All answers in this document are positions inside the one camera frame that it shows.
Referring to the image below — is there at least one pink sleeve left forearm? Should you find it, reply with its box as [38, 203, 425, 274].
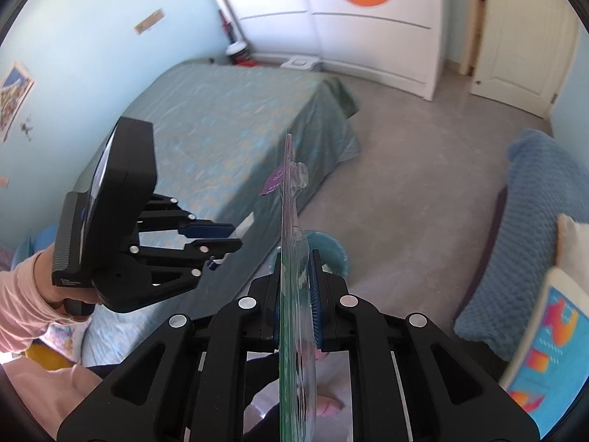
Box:
[1, 252, 73, 352]

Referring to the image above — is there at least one light blue trash bin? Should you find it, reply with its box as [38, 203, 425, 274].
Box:
[304, 229, 349, 278]

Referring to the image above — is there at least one left hand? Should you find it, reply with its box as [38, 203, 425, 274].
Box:
[34, 245, 101, 315]

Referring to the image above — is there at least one teal bedspread bed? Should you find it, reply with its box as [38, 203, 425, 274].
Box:
[81, 61, 360, 366]

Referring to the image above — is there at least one blue marathon desk mat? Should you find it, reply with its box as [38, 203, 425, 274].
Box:
[499, 266, 588, 437]

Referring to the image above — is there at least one white red floor appliance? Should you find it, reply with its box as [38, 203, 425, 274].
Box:
[219, 10, 258, 68]

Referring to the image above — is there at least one white pillow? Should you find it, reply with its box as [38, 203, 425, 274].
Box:
[555, 214, 589, 291]

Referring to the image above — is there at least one blue knit blanket bed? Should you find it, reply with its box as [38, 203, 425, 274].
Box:
[453, 130, 588, 361]

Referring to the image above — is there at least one white wardrobe with guitar sticker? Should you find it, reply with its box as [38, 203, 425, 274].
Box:
[223, 0, 447, 101]

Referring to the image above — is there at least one white door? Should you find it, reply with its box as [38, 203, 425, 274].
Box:
[471, 0, 578, 118]

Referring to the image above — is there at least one wall picture poster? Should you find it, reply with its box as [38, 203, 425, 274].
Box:
[0, 62, 35, 144]

